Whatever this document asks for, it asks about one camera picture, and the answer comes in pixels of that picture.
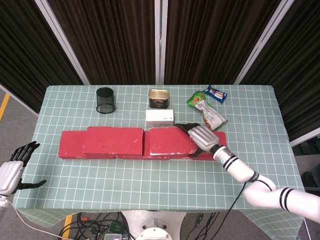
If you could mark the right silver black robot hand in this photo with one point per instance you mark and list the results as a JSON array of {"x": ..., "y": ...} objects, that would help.
[{"x": 203, "y": 138}]

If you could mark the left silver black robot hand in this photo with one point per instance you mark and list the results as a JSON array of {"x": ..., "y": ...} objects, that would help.
[{"x": 10, "y": 175}]

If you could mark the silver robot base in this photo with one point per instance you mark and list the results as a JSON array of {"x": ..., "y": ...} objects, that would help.
[{"x": 155, "y": 225}]

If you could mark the green snack bag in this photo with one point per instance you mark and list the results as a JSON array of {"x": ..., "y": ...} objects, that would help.
[{"x": 208, "y": 113}]

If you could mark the blue cookie pack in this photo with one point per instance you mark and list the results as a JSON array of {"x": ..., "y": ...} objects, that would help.
[{"x": 216, "y": 94}]

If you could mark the white cardboard box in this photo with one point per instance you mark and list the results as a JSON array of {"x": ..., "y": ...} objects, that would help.
[{"x": 160, "y": 117}]

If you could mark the luncheon meat can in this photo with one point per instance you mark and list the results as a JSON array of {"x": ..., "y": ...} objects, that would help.
[{"x": 159, "y": 100}]

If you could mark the yellow floor tape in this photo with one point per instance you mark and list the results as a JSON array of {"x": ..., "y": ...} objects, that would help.
[
  {"x": 5, "y": 105},
  {"x": 67, "y": 225}
]

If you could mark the green checked tablecloth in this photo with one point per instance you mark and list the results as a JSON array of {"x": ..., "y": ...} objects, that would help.
[{"x": 125, "y": 180}]

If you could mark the dark brown curtain panel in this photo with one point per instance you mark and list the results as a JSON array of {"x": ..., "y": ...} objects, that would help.
[
  {"x": 212, "y": 42},
  {"x": 25, "y": 55},
  {"x": 112, "y": 42},
  {"x": 300, "y": 75}
]

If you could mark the black mesh pen holder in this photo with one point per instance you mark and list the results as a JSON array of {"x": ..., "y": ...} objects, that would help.
[{"x": 105, "y": 98}]

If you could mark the white partition post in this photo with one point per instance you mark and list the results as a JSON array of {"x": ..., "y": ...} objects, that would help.
[
  {"x": 265, "y": 42},
  {"x": 160, "y": 42},
  {"x": 62, "y": 42}
]

